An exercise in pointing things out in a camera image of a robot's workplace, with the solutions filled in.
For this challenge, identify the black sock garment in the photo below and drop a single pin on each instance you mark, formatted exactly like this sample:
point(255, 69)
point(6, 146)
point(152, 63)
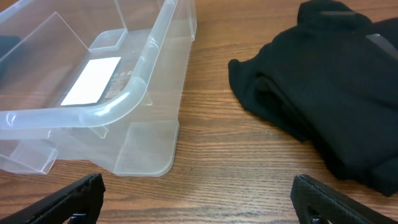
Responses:
point(329, 15)

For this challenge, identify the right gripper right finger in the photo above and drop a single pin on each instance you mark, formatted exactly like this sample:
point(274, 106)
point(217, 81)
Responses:
point(317, 203)

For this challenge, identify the black taped garment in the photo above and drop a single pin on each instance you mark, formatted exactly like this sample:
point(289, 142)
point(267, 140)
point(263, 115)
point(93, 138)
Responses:
point(336, 86)

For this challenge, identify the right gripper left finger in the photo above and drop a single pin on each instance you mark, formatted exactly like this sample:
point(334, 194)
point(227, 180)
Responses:
point(79, 202)

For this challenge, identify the clear plastic storage bin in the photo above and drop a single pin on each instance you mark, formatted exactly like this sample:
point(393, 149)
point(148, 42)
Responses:
point(132, 130)

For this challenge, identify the white label in bin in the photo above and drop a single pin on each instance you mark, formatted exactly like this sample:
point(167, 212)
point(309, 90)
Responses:
point(91, 83)

